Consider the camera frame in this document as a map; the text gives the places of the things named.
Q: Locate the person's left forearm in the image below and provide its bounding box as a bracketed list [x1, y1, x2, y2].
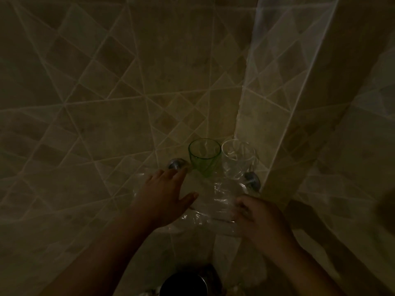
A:
[38, 214, 149, 296]

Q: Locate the green glass cup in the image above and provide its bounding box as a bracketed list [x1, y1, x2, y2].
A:
[188, 138, 222, 178]

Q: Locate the clear glass corner shelf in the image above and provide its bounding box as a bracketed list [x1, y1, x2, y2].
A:
[133, 169, 261, 238]

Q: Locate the person's left hand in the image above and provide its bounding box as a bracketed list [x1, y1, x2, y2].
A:
[129, 166, 199, 232]

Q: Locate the person's right forearm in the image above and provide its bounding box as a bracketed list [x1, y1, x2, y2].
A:
[265, 237, 347, 296]

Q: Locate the black round bin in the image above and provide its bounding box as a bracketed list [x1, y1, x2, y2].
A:
[159, 264, 223, 296]

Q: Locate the chrome shelf mount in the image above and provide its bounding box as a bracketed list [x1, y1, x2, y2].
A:
[168, 158, 189, 171]
[244, 171, 261, 190]

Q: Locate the clear glass cup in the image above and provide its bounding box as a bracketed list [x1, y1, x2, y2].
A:
[221, 139, 259, 182]

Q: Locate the person's right hand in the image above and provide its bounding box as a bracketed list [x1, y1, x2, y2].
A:
[234, 195, 295, 254]

